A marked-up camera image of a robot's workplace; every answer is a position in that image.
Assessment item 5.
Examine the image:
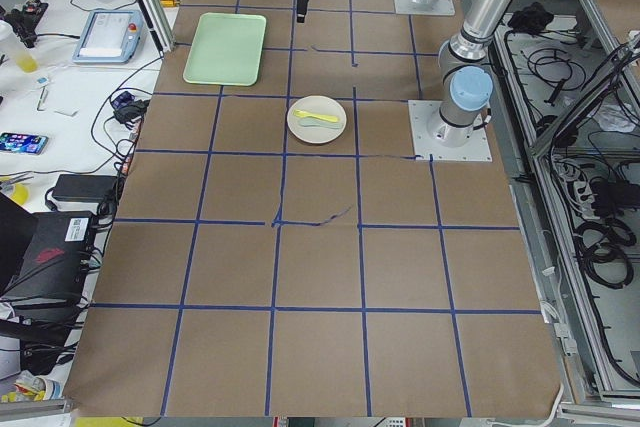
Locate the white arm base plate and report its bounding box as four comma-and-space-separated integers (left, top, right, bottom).
408, 100, 492, 162
394, 0, 455, 17

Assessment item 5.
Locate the blue teach pendant near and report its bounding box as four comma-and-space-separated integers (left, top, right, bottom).
72, 10, 143, 64

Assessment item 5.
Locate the yellow plastic fork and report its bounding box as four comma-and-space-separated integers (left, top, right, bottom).
293, 109, 340, 123

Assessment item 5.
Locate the black computer box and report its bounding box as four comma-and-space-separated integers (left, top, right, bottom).
1, 211, 96, 303

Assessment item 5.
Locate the clear bottle yellow liquid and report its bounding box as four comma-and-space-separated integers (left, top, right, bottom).
0, 19, 39, 72

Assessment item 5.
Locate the pale green plastic spoon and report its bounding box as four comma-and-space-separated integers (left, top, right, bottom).
298, 117, 344, 130

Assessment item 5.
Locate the smartphone with colourful screen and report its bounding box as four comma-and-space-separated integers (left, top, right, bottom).
0, 132, 49, 155

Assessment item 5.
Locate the light green plastic tray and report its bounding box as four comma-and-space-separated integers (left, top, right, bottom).
183, 13, 267, 87

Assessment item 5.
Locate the black coiled cable bundle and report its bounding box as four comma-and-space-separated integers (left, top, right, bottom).
574, 221, 636, 291

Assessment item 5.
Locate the cream round plate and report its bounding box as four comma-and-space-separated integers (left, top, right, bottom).
286, 95, 347, 144

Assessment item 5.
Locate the black power adapter brick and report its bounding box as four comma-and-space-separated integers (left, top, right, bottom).
52, 174, 116, 203

